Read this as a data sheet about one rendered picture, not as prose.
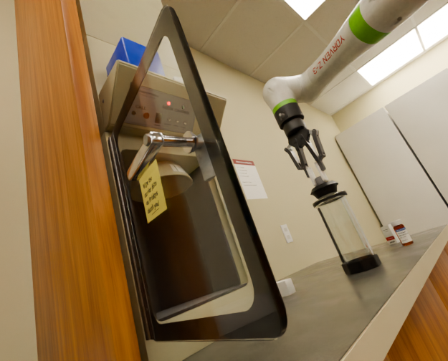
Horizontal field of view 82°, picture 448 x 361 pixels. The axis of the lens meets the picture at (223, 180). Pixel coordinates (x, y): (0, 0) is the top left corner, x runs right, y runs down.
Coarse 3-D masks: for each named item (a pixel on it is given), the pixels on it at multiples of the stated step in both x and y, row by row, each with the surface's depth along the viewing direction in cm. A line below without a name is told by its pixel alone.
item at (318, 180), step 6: (318, 180) 83; (330, 180) 80; (318, 186) 80; (324, 186) 79; (330, 186) 79; (336, 186) 80; (312, 192) 82; (318, 192) 80; (324, 192) 79; (330, 192) 79; (336, 192) 82; (318, 198) 82
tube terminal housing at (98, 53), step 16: (96, 48) 66; (112, 48) 70; (96, 64) 63; (96, 80) 61; (96, 96) 60; (96, 112) 59; (112, 176) 53; (112, 192) 52; (128, 256) 47; (128, 272) 47; (128, 288) 46; (144, 336) 42; (144, 352) 42; (160, 352) 43; (176, 352) 45; (192, 352) 46
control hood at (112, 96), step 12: (120, 60) 52; (120, 72) 53; (132, 72) 54; (108, 84) 55; (120, 84) 53; (108, 96) 55; (120, 96) 54; (216, 96) 72; (108, 108) 54; (120, 108) 55; (216, 108) 73; (108, 120) 54; (216, 120) 74
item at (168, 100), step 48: (144, 96) 39; (192, 96) 29; (192, 192) 30; (240, 192) 24; (144, 240) 42; (192, 240) 30; (240, 240) 24; (192, 288) 31; (240, 288) 24; (192, 336) 31; (240, 336) 24
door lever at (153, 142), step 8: (144, 136) 27; (152, 136) 26; (160, 136) 27; (168, 136) 28; (176, 136) 29; (184, 136) 30; (192, 136) 29; (144, 144) 27; (152, 144) 26; (160, 144) 27; (168, 144) 28; (176, 144) 28; (184, 144) 29; (192, 144) 29; (144, 152) 28; (152, 152) 28; (136, 160) 29; (144, 160) 29; (152, 160) 30; (128, 168) 32; (136, 168) 30; (144, 168) 30; (128, 176) 32; (136, 176) 32
